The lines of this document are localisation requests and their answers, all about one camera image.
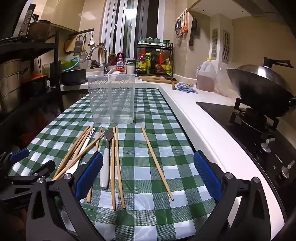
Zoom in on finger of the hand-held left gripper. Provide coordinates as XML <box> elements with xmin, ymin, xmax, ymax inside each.
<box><xmin>0</xmin><ymin>148</ymin><xmax>30</xmax><ymax>168</ymax></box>
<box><xmin>0</xmin><ymin>161</ymin><xmax>56</xmax><ymax>208</ymax></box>

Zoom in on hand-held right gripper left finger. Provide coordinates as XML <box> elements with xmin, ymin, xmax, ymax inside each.
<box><xmin>25</xmin><ymin>152</ymin><xmax>109</xmax><ymax>241</ymax></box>

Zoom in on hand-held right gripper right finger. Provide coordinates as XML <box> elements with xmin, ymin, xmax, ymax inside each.
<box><xmin>185</xmin><ymin>150</ymin><xmax>289</xmax><ymax>241</ymax></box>

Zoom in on white handled metal fork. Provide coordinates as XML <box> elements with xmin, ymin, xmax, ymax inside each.
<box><xmin>99</xmin><ymin>129</ymin><xmax>115</xmax><ymax>189</ymax></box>

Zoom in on white utensil with striped end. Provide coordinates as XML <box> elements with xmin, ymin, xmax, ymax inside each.
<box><xmin>65</xmin><ymin>127</ymin><xmax>95</xmax><ymax>175</ymax></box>

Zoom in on clear plastic utensil container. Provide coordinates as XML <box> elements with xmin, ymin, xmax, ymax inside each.
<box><xmin>87</xmin><ymin>74</ymin><xmax>136</xmax><ymax>124</ymax></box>

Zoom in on green white checkered tablecloth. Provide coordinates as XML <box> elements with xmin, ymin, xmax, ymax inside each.
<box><xmin>8</xmin><ymin>88</ymin><xmax>219</xmax><ymax>241</ymax></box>

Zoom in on black glass gas stove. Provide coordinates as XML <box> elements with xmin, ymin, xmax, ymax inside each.
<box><xmin>196</xmin><ymin>101</ymin><xmax>296</xmax><ymax>197</ymax></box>

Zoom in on metal stove knob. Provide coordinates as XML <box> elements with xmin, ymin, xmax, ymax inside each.
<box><xmin>261</xmin><ymin>138</ymin><xmax>276</xmax><ymax>153</ymax></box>
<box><xmin>280</xmin><ymin>163</ymin><xmax>293</xmax><ymax>179</ymax></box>

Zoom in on large steel pot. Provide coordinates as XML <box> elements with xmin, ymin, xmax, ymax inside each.
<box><xmin>0</xmin><ymin>59</ymin><xmax>23</xmax><ymax>112</ymax></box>

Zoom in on black pot with orange lid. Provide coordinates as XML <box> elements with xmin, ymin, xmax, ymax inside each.
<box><xmin>22</xmin><ymin>73</ymin><xmax>49</xmax><ymax>98</ymax></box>

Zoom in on black burner grate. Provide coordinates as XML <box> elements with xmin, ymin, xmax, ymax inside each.
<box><xmin>230</xmin><ymin>97</ymin><xmax>279</xmax><ymax>131</ymax></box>

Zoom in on blue cloth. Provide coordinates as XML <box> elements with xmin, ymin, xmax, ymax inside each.
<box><xmin>175</xmin><ymin>83</ymin><xmax>199</xmax><ymax>94</ymax></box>

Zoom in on black shelf rack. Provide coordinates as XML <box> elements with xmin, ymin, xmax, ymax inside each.
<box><xmin>0</xmin><ymin>29</ymin><xmax>95</xmax><ymax>127</ymax></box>

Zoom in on black pan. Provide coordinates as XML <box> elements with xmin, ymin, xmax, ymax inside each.
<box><xmin>61</xmin><ymin>69</ymin><xmax>87</xmax><ymax>86</ymax></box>

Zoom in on plastic oil jug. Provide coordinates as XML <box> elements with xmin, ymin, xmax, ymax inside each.
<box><xmin>196</xmin><ymin>58</ymin><xmax>216</xmax><ymax>92</ymax></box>

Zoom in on clear plastic bag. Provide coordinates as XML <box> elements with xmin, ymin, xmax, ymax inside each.
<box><xmin>214</xmin><ymin>62</ymin><xmax>234</xmax><ymax>97</ymax></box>

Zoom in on green bowl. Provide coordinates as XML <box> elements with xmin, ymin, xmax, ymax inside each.
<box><xmin>59</xmin><ymin>59</ymin><xmax>80</xmax><ymax>71</ymax></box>

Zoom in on white dish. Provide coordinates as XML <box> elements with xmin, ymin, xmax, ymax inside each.
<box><xmin>106</xmin><ymin>68</ymin><xmax>126</xmax><ymax>76</ymax></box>

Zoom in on round wooden cutting board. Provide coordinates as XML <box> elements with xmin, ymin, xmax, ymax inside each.
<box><xmin>138</xmin><ymin>75</ymin><xmax>179</xmax><ymax>84</ymax></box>

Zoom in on blue basin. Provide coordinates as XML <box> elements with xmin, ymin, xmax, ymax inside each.
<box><xmin>69</xmin><ymin>57</ymin><xmax>86</xmax><ymax>70</ymax></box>

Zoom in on pink dish soap bottle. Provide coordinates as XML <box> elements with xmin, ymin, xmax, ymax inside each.
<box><xmin>116</xmin><ymin>52</ymin><xmax>125</xmax><ymax>71</ymax></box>

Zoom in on metal wok lid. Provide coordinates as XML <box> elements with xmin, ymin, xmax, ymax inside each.
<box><xmin>236</xmin><ymin>57</ymin><xmax>294</xmax><ymax>93</ymax></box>

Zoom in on hanging wooden board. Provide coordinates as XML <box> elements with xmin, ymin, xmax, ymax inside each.
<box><xmin>64</xmin><ymin>38</ymin><xmax>77</xmax><ymax>54</ymax></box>

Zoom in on black spice rack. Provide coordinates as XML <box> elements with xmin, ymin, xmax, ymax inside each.
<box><xmin>136</xmin><ymin>42</ymin><xmax>174</xmax><ymax>76</ymax></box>

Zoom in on metal grater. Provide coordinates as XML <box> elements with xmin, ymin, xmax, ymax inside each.
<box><xmin>74</xmin><ymin>35</ymin><xmax>84</xmax><ymax>56</ymax></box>

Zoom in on red sauce bottle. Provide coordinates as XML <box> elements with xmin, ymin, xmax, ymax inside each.
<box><xmin>138</xmin><ymin>49</ymin><xmax>146</xmax><ymax>71</ymax></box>

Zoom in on metal bowl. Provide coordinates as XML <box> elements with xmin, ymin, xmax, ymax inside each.
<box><xmin>30</xmin><ymin>20</ymin><xmax>52</xmax><ymax>42</ymax></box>

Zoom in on metal faucet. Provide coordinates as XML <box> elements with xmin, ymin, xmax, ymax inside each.
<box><xmin>87</xmin><ymin>45</ymin><xmax>108</xmax><ymax>68</ymax></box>

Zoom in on appliance with control panel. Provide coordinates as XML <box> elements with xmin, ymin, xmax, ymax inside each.
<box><xmin>12</xmin><ymin>3</ymin><xmax>37</xmax><ymax>38</ymax></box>

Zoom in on row of spice jars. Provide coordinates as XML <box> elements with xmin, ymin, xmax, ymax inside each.
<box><xmin>138</xmin><ymin>37</ymin><xmax>171</xmax><ymax>47</ymax></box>

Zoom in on hanging cleaver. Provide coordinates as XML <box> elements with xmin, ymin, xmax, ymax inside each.
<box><xmin>188</xmin><ymin>17</ymin><xmax>198</xmax><ymax>47</ymax></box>

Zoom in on window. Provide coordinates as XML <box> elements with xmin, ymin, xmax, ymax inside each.
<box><xmin>102</xmin><ymin>0</ymin><xmax>163</xmax><ymax>66</ymax></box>

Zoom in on hanging kitchen tools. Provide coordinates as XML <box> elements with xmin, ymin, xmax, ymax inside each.
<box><xmin>174</xmin><ymin>9</ymin><xmax>189</xmax><ymax>39</ymax></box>

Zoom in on wall vent grille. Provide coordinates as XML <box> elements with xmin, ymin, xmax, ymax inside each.
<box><xmin>222</xmin><ymin>30</ymin><xmax>231</xmax><ymax>64</ymax></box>
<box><xmin>211</xmin><ymin>29</ymin><xmax>218</xmax><ymax>58</ymax></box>

